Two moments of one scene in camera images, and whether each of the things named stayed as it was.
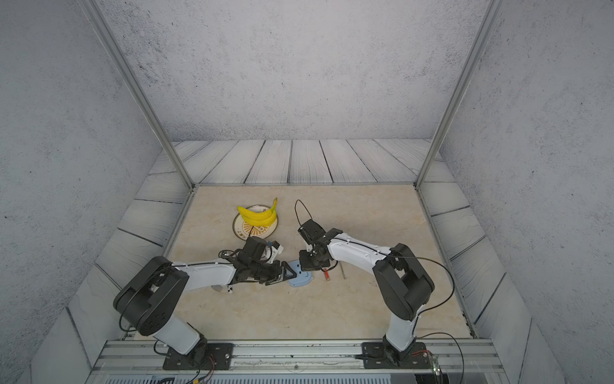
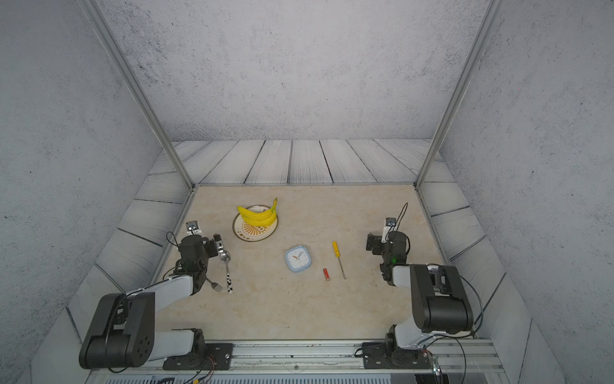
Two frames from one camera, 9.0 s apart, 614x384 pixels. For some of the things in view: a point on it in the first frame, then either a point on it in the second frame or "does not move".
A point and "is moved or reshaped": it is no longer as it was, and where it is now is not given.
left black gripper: (278, 275) -> (213, 250)
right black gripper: (305, 266) -> (372, 239)
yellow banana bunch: (260, 218) does not move
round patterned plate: (243, 230) does not move
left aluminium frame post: (141, 88) does not move
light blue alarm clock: (302, 278) is moved or reshaped
